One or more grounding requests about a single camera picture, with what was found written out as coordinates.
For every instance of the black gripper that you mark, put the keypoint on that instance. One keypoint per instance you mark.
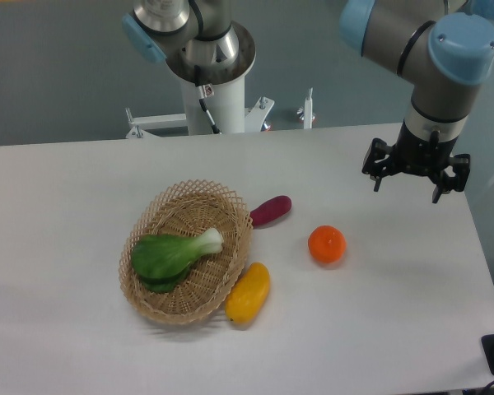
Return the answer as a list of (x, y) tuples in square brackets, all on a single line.
[(423, 156)]

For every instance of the orange fruit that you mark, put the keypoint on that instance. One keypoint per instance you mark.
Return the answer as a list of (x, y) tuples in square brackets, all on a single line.
[(326, 244)]

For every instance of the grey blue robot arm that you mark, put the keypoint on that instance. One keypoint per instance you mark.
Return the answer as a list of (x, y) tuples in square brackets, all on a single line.
[(445, 54)]

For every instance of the purple sweet potato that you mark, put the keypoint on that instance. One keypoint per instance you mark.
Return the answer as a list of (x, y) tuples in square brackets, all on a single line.
[(271, 210)]

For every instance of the yellow mango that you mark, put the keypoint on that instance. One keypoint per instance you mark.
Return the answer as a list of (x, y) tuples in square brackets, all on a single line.
[(248, 295)]

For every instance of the woven wicker basket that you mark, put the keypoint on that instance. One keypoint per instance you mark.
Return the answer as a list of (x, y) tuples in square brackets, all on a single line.
[(186, 210)]

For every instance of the green bok choy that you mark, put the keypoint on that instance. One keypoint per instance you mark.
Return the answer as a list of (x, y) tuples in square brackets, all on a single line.
[(161, 262)]

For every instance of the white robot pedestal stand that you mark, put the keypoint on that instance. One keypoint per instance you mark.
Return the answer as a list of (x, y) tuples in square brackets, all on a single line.
[(211, 77)]

